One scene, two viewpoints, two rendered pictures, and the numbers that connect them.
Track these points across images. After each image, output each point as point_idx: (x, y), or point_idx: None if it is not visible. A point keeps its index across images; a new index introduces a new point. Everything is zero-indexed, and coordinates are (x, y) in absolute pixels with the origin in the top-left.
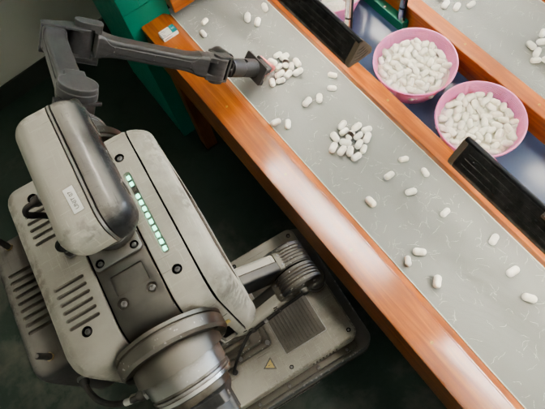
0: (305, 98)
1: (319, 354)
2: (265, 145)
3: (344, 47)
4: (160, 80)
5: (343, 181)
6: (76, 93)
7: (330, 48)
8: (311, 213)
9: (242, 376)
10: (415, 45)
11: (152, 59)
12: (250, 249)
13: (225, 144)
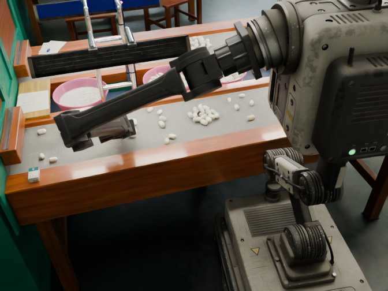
0: (157, 125)
1: (325, 209)
2: (183, 147)
3: (182, 45)
4: (22, 254)
5: (230, 125)
6: (206, 49)
7: (174, 54)
8: (248, 139)
9: (335, 260)
10: (155, 78)
11: (108, 126)
12: (193, 290)
13: (85, 279)
